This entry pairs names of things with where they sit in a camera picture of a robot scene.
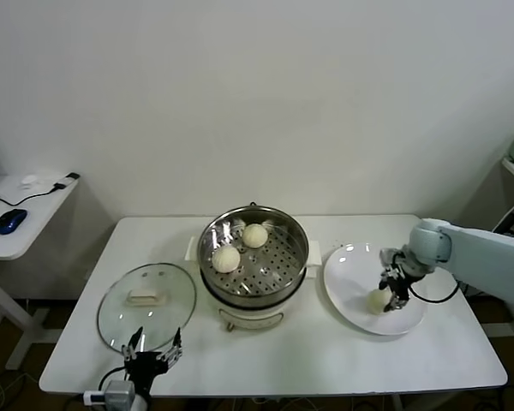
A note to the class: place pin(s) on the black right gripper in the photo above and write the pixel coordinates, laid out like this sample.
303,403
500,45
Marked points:
399,280

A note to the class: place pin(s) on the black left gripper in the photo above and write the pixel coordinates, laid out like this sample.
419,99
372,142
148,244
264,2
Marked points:
145,366

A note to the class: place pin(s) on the white steamed baozi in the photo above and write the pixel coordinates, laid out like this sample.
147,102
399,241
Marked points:
255,235
378,301
226,259

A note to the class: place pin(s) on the pale blue right arm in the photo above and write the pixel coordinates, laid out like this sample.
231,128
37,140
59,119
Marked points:
475,252

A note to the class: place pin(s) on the white tag on left arm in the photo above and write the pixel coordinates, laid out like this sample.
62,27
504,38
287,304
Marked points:
93,398

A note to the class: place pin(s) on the steel perforated steamer basket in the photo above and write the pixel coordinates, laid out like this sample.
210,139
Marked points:
252,299

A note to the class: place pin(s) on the white round plate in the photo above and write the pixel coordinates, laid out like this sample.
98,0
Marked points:
351,278

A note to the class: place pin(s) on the white electric cooker base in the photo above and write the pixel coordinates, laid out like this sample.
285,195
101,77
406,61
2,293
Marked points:
252,319

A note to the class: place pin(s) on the blue computer mouse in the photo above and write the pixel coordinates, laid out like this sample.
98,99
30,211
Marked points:
10,220

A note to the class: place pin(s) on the white crumpled tissue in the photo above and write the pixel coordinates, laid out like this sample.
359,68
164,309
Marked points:
36,180

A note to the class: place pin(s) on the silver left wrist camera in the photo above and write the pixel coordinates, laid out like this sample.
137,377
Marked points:
120,394

